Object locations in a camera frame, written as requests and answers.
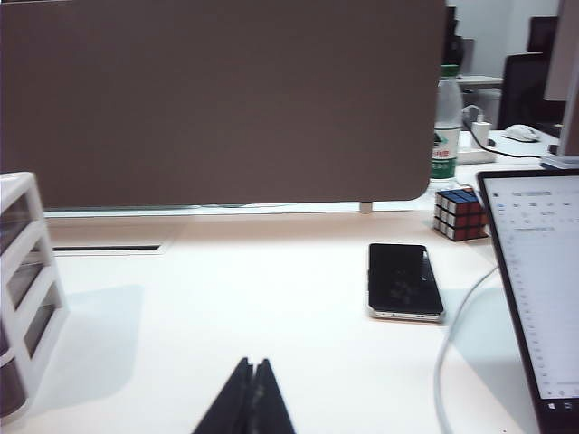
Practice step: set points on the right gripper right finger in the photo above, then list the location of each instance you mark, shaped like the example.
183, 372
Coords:
273, 407

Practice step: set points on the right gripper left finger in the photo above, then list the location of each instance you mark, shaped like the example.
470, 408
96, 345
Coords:
233, 407

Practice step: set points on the clear plastic container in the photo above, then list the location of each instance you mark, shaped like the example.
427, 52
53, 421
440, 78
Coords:
29, 285

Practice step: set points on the white plastic drawer cabinet frame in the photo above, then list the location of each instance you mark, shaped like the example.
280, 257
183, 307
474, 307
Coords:
18, 183

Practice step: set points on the black smartphone white case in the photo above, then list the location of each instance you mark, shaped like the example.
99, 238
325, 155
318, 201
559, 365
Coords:
402, 280

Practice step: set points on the Rubik's cube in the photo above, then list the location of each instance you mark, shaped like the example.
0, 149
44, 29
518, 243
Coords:
461, 217

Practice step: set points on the brown fabric desk partition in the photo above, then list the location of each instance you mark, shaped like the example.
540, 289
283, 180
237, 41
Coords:
226, 113

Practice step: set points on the black laptop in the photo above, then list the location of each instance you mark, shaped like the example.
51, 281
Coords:
543, 280

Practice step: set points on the white power strip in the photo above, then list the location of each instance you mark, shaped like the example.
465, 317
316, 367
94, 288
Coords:
472, 154

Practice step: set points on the clear bottle green cap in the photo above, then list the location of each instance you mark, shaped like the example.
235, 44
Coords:
447, 126

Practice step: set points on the white charger plug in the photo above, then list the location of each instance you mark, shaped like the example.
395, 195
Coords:
481, 129

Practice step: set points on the white computer mouse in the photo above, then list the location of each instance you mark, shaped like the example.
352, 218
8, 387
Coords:
521, 133

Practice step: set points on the black office chair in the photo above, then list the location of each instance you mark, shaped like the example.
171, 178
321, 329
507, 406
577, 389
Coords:
529, 90

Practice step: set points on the taupe side partition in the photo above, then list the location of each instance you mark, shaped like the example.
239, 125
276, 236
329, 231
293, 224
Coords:
571, 68

